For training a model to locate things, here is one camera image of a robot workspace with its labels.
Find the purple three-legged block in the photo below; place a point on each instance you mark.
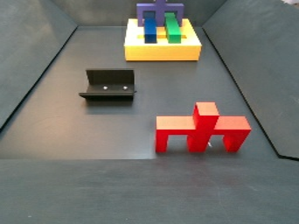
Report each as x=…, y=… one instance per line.
x=160, y=7

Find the yellow slotted board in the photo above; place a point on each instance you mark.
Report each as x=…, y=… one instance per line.
x=160, y=51

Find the red three-legged block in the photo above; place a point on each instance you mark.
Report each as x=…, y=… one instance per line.
x=199, y=127

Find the green long bar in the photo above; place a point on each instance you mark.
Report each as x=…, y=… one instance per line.
x=172, y=28

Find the blue long bar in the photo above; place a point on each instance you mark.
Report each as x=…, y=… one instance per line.
x=149, y=31

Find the black angled bracket holder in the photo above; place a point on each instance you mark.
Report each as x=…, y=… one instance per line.
x=109, y=84

